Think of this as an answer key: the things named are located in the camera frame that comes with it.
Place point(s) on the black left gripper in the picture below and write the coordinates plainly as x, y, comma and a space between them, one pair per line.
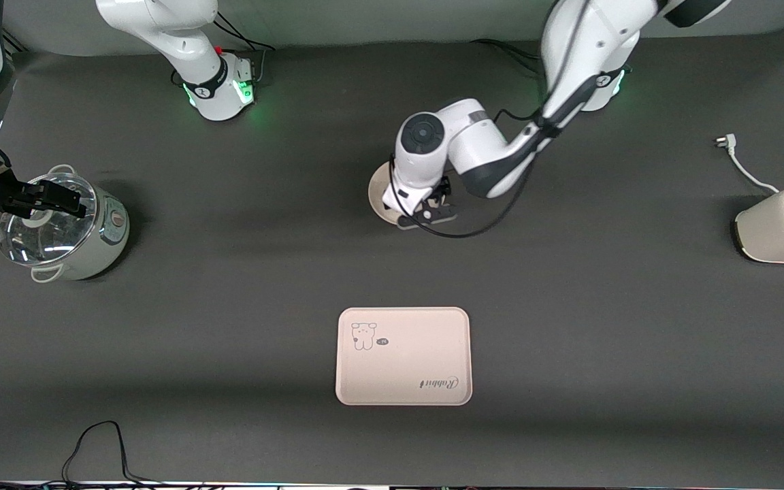
441, 192

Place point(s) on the round cream plate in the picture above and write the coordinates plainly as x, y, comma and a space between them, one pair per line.
377, 194

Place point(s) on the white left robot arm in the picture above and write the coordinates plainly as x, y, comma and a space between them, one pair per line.
474, 143

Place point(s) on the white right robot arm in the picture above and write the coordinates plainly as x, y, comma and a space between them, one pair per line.
160, 27

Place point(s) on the cream tray with rabbit print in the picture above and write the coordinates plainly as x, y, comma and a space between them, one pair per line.
419, 354

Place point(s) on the glass pot lid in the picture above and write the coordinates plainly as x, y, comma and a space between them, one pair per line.
45, 248

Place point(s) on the pale green electric pot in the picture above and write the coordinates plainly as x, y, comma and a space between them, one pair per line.
109, 231

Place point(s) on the dark grey table mat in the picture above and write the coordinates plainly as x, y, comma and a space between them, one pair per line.
229, 306

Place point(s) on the white toaster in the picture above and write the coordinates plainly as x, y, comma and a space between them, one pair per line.
773, 231

